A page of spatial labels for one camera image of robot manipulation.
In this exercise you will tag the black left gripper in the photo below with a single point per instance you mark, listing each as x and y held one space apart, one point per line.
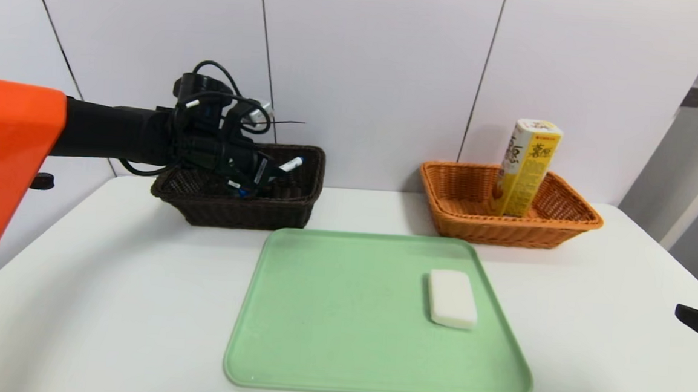
261 170

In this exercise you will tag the white marker with blue cap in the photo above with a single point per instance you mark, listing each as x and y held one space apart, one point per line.
292 164

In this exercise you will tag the white eraser block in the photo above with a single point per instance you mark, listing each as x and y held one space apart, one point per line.
453 299

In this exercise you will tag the yellow snack box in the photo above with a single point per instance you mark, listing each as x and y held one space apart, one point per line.
523 170

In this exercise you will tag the dark brown wicker basket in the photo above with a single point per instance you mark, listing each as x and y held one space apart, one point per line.
233 210

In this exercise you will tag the orange wicker basket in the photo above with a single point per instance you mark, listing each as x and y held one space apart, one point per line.
504 230

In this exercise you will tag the green plastic tray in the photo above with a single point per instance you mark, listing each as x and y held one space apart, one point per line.
328 340

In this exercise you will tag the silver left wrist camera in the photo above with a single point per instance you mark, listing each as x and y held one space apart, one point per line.
258 115

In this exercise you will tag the dark wall bracket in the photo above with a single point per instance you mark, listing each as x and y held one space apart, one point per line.
694 98

